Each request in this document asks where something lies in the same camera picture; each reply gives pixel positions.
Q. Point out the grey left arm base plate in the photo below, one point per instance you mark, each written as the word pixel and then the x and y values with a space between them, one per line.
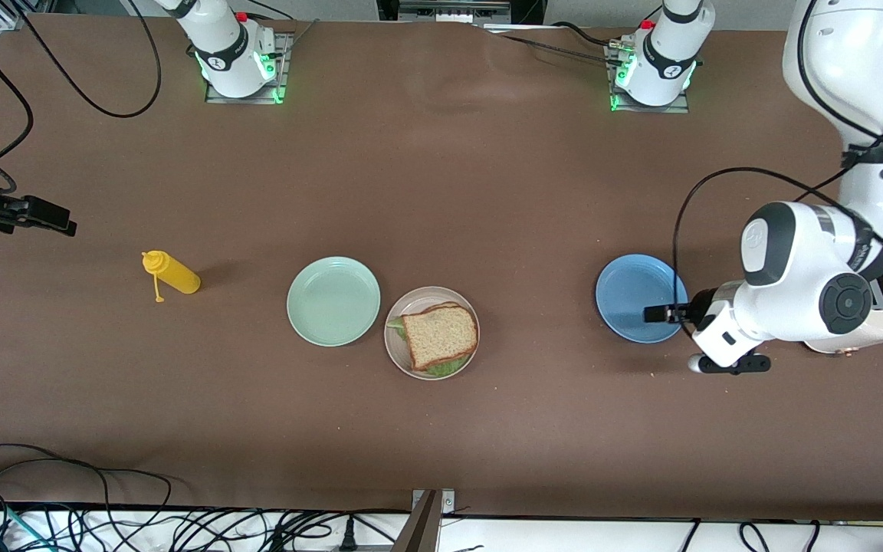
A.
pixel 679 109

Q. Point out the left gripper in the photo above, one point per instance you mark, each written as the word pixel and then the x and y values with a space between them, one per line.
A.
pixel 697 310

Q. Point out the yellow squeeze bottle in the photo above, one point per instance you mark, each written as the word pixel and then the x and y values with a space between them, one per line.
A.
pixel 177 274

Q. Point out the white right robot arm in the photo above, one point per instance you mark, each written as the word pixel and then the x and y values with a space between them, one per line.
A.
pixel 227 46

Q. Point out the beige plate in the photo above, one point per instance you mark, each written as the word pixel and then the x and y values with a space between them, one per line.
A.
pixel 399 356

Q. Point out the small metal bracket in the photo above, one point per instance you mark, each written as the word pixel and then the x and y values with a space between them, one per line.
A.
pixel 448 502

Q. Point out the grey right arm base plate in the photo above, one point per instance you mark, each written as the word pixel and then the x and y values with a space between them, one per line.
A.
pixel 285 77

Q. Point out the brown bread slice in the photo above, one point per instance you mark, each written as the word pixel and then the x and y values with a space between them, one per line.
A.
pixel 440 335

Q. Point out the green lettuce leaf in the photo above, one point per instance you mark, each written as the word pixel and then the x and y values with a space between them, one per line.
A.
pixel 441 368

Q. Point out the blue plate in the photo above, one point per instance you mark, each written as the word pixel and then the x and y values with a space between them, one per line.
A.
pixel 625 291

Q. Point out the grey metal post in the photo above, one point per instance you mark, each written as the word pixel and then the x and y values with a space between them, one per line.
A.
pixel 418 533

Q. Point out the mint green plate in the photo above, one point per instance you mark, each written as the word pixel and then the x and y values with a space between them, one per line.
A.
pixel 333 301

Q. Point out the grey metal mount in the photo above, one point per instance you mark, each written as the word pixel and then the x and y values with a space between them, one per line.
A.
pixel 457 9

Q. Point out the brown table cover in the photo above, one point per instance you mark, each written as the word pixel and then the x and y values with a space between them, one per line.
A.
pixel 487 192

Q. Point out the black power plug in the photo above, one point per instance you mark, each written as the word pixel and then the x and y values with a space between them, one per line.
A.
pixel 348 537

